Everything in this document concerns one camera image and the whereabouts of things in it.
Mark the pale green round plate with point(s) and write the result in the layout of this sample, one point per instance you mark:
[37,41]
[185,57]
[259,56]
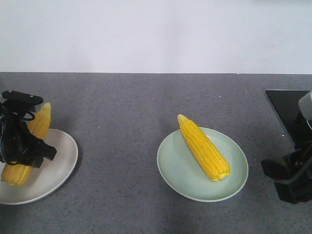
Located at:
[182,173]

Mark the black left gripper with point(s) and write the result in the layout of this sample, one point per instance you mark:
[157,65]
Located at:
[18,145]

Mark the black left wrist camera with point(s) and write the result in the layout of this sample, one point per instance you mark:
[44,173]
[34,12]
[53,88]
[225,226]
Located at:
[21,98]

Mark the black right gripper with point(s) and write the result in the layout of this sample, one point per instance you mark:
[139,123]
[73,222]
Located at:
[285,168]

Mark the white round plate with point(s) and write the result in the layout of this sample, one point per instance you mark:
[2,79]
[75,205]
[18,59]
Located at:
[49,177]

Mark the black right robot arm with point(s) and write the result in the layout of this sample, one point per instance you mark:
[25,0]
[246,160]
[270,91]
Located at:
[305,173]

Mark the black induction cooktop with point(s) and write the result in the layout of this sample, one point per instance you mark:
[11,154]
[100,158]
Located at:
[285,103]

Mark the yellow corn cob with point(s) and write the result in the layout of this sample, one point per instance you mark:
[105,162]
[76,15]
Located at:
[38,124]
[209,158]

